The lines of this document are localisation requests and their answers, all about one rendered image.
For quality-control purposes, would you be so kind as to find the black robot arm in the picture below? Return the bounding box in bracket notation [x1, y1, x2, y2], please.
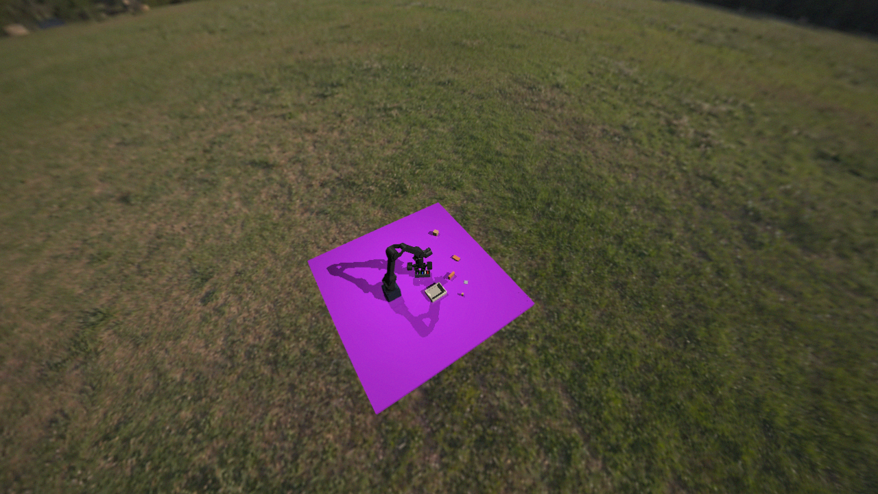
[381, 243, 433, 293]

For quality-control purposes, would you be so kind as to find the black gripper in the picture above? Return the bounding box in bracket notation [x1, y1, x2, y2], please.
[407, 261, 432, 272]

